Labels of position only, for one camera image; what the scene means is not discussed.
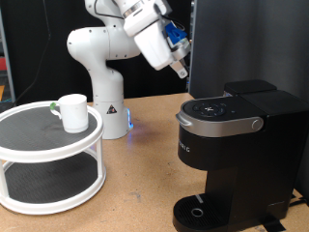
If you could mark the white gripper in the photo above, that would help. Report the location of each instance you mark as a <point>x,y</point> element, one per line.
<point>154,48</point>

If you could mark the white plastic mug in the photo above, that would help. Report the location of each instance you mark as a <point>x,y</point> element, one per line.
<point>75,114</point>

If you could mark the black Keurig coffee machine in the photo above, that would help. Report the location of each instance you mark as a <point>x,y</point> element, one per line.
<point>257,161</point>

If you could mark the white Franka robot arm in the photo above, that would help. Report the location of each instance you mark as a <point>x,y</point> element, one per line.
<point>106,80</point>

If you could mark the clear water reservoir black lid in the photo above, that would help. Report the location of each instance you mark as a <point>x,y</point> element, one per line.
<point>251,86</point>

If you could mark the white two-tier turntable shelf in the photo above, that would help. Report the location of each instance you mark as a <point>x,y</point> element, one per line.
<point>48,145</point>

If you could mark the small red object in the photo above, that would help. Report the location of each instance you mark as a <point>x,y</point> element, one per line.
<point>2,63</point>

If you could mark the grey metal frame post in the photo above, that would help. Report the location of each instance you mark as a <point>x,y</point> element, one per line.
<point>7,54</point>

